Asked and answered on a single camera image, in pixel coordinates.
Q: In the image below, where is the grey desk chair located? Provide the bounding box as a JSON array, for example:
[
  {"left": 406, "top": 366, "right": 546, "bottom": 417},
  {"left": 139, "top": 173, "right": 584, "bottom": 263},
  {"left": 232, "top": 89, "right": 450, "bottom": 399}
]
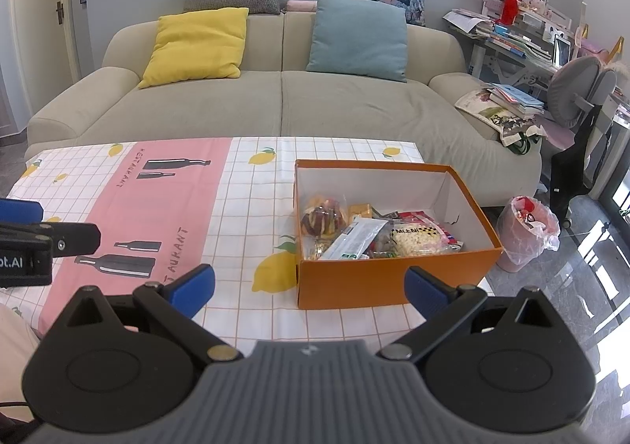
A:
[{"left": 541, "top": 55, "right": 618, "bottom": 228}]

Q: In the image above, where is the stack of magazines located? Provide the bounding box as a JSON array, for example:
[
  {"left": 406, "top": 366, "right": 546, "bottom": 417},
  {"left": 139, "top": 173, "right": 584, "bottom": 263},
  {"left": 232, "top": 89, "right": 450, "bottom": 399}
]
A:
[{"left": 485, "top": 84, "right": 546, "bottom": 120}]

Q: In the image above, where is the teal cushion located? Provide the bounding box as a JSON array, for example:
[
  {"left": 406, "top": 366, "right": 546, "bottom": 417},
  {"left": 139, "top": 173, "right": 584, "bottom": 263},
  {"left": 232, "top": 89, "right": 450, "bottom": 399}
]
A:
[{"left": 306, "top": 0, "right": 409, "bottom": 83}]

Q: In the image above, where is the white tablet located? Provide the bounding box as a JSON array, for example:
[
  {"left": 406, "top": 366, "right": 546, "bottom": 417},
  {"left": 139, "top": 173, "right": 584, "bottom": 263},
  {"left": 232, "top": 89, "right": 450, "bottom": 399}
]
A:
[{"left": 554, "top": 33, "right": 573, "bottom": 67}]

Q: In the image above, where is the yellow cushion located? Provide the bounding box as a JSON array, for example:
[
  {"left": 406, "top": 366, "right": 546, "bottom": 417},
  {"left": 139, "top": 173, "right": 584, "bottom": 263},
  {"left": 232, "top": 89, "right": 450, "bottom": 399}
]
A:
[{"left": 138, "top": 7, "right": 250, "bottom": 89}]

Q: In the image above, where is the trash bin with pink bag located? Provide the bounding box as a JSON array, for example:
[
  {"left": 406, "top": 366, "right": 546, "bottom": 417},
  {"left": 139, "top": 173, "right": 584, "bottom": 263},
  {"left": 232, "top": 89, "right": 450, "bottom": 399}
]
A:
[{"left": 496, "top": 196, "right": 561, "bottom": 272}]

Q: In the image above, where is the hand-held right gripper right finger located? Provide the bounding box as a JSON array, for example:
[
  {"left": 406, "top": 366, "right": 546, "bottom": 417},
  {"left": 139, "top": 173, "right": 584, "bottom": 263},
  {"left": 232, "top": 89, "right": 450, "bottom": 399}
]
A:
[{"left": 376, "top": 267, "right": 574, "bottom": 363}]

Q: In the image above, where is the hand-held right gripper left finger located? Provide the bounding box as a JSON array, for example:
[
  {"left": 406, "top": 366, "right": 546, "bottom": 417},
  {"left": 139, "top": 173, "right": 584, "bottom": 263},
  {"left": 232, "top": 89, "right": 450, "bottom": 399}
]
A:
[{"left": 49, "top": 264, "right": 244, "bottom": 365}]

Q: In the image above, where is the white puffed snack packet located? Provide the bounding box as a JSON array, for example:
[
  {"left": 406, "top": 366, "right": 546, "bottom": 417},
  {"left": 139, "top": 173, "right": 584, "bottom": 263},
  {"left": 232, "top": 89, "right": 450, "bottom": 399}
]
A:
[{"left": 390, "top": 222, "right": 448, "bottom": 258}]

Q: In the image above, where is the red paper bag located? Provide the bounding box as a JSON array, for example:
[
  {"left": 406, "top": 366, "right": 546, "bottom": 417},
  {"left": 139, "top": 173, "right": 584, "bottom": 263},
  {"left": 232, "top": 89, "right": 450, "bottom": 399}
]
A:
[{"left": 497, "top": 0, "right": 520, "bottom": 26}]

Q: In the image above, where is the red snack packet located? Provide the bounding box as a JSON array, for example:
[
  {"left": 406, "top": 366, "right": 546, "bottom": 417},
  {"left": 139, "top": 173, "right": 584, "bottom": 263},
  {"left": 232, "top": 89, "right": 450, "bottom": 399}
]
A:
[{"left": 396, "top": 210, "right": 464, "bottom": 250}]

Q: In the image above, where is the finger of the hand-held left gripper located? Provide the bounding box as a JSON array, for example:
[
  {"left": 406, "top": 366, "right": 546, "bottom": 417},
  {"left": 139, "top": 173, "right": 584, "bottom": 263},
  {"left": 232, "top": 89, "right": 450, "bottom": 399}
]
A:
[
  {"left": 0, "top": 222, "right": 102, "bottom": 258},
  {"left": 0, "top": 198, "right": 44, "bottom": 224}
]

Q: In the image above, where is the black cable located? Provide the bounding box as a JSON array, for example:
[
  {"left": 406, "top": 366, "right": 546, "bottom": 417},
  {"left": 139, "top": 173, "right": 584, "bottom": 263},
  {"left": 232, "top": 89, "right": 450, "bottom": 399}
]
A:
[{"left": 0, "top": 400, "right": 37, "bottom": 425}]

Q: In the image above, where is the white door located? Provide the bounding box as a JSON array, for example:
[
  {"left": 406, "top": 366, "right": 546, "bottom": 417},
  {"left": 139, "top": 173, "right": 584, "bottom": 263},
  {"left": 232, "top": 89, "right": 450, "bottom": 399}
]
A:
[{"left": 10, "top": 0, "right": 82, "bottom": 95}]

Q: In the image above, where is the black garment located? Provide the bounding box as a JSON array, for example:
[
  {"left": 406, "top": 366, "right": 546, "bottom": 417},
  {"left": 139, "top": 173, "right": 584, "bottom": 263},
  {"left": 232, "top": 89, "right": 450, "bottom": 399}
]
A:
[{"left": 548, "top": 117, "right": 596, "bottom": 201}]

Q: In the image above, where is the white study desk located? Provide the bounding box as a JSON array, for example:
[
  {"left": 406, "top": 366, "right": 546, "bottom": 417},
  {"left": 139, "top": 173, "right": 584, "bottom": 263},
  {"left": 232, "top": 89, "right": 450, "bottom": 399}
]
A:
[{"left": 445, "top": 21, "right": 586, "bottom": 91}]

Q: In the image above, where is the white cabinet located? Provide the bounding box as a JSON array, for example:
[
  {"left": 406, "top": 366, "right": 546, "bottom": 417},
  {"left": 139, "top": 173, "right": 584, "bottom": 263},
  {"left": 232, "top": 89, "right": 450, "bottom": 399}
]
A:
[{"left": 588, "top": 94, "right": 630, "bottom": 199}]

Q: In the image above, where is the small cola bottle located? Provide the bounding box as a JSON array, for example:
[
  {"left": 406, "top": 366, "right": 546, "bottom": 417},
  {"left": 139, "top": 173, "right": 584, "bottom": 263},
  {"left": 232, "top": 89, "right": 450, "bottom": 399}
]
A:
[{"left": 367, "top": 230, "right": 397, "bottom": 259}]

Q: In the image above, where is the clear dried fruit bag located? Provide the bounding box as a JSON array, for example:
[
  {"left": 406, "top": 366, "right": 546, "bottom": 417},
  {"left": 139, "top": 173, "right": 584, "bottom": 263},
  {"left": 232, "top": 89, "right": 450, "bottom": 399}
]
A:
[{"left": 300, "top": 195, "right": 349, "bottom": 239}]

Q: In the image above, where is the orange cardboard box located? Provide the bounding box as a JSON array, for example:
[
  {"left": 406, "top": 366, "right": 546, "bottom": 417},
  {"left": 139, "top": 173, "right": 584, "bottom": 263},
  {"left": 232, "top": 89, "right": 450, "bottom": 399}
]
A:
[{"left": 294, "top": 159, "right": 504, "bottom": 311}]

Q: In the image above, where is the pale blue snack packet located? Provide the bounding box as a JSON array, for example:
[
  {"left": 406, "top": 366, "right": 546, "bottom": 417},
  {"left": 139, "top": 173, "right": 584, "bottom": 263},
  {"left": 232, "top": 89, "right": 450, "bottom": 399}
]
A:
[{"left": 320, "top": 216, "right": 389, "bottom": 261}]

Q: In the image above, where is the pink cloth bag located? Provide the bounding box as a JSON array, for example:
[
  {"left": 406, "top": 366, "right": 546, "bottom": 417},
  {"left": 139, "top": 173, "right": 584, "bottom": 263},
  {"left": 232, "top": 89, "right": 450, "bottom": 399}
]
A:
[{"left": 573, "top": 23, "right": 630, "bottom": 63}]

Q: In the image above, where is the pink desk shelf organizer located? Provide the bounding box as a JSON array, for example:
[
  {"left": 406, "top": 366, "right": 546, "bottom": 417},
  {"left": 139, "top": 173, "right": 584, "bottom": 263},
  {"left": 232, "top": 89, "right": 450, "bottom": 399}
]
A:
[{"left": 485, "top": 0, "right": 574, "bottom": 29}]

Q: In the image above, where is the beige sofa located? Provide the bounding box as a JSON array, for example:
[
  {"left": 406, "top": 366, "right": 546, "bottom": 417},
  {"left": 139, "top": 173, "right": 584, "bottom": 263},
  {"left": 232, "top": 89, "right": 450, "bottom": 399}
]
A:
[{"left": 24, "top": 8, "right": 542, "bottom": 209}]

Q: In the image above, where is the pink and white checked tablecloth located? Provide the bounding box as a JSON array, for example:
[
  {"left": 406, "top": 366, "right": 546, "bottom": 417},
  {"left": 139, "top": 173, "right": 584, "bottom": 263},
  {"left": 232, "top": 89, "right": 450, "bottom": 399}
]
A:
[{"left": 7, "top": 136, "right": 495, "bottom": 341}]

